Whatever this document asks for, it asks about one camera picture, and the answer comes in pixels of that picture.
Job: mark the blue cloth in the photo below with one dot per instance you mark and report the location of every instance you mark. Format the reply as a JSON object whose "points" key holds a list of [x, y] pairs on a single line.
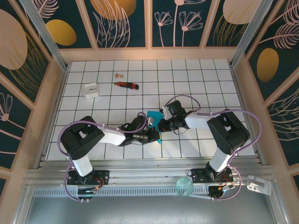
{"points": [[155, 115]]}

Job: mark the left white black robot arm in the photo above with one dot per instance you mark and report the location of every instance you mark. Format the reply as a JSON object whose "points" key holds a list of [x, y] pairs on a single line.
{"points": [[112, 137]]}

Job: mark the small white square clock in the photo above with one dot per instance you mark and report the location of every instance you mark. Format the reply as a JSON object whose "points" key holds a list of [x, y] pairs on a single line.
{"points": [[91, 89]]}

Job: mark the red black utility knife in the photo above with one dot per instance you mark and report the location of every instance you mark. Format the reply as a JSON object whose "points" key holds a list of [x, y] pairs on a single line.
{"points": [[126, 85]]}

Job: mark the small brass fitting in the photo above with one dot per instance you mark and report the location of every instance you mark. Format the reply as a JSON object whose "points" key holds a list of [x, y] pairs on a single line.
{"points": [[118, 75]]}

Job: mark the clear green plastic cup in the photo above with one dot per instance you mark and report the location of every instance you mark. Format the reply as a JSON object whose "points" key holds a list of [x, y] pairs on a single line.
{"points": [[187, 184]]}

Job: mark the black controller board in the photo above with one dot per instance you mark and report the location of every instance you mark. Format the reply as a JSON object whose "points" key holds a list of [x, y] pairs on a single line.
{"points": [[86, 192], [216, 192]]}

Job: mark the aluminium table edge rail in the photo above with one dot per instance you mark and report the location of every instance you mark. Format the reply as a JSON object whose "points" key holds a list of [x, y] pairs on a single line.
{"points": [[140, 162]]}

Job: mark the wide aluminium base rail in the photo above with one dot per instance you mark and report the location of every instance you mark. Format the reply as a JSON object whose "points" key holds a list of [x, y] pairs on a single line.
{"points": [[144, 178]]}

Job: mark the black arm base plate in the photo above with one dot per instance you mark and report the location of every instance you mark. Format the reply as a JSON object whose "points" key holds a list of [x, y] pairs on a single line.
{"points": [[105, 176], [198, 175]]}

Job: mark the aluminium side rail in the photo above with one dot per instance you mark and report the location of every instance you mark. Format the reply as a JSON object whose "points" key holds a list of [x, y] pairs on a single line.
{"points": [[244, 105], [56, 105]]}

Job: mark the aluminium corner post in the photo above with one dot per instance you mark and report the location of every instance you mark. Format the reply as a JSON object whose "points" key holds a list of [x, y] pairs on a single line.
{"points": [[250, 35], [46, 35]]}

